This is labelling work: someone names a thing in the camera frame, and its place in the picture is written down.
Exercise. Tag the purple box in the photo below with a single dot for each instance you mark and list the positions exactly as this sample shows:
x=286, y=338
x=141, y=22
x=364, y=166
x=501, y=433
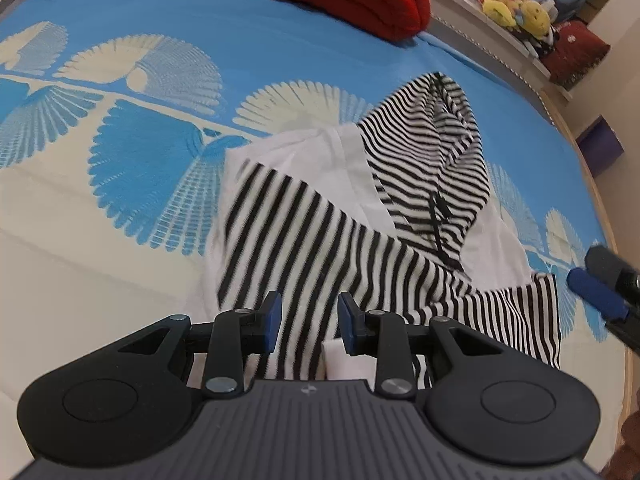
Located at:
x=600, y=147

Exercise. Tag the black white striped hooded top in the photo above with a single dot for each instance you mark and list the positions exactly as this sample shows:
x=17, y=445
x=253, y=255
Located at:
x=310, y=240

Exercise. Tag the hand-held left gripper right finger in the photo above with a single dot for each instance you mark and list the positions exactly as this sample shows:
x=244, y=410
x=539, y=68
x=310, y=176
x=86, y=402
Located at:
x=347, y=326

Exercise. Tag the blue fan patterned bed sheet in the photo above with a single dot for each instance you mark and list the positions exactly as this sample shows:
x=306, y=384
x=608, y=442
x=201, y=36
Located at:
x=150, y=10

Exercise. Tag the brown cloth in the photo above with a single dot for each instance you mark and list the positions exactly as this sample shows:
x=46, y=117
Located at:
x=629, y=445

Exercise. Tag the white window sill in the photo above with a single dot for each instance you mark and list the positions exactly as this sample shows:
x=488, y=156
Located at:
x=480, y=30

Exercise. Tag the dark red bag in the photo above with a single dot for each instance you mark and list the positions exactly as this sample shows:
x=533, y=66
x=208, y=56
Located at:
x=575, y=52

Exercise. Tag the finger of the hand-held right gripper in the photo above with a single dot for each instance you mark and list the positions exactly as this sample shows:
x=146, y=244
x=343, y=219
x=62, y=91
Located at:
x=612, y=267
x=595, y=291

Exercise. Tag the wooden bed frame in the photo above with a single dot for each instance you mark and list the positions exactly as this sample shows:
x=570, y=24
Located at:
x=607, y=221

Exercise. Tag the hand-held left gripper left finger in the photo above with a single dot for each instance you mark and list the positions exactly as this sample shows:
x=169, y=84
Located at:
x=272, y=321

